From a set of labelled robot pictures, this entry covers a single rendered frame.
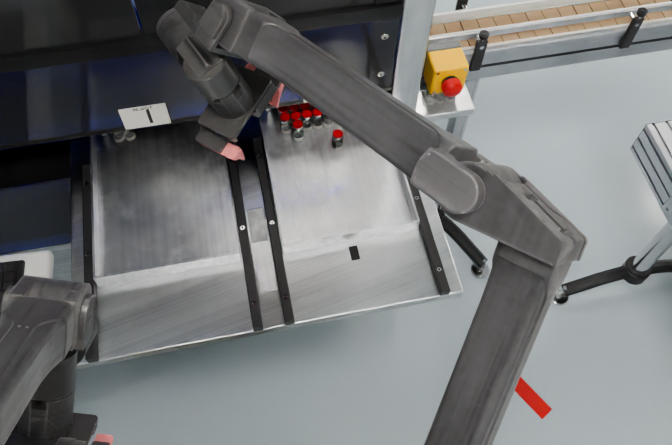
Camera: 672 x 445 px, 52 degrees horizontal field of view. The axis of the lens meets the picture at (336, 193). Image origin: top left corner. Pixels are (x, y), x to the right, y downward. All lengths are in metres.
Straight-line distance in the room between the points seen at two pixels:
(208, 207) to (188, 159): 0.12
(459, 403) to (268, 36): 0.45
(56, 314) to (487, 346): 0.41
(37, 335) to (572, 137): 2.24
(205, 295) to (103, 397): 0.98
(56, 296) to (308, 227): 0.65
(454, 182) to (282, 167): 0.79
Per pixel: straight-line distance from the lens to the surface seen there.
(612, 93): 2.86
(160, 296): 1.28
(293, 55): 0.78
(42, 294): 0.77
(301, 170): 1.37
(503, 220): 0.62
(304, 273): 1.27
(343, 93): 0.73
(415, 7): 1.22
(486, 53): 1.55
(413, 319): 2.19
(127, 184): 1.41
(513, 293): 0.64
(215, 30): 0.84
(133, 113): 1.31
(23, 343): 0.68
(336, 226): 1.31
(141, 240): 1.34
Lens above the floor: 2.03
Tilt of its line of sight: 59 degrees down
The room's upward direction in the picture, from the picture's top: 2 degrees clockwise
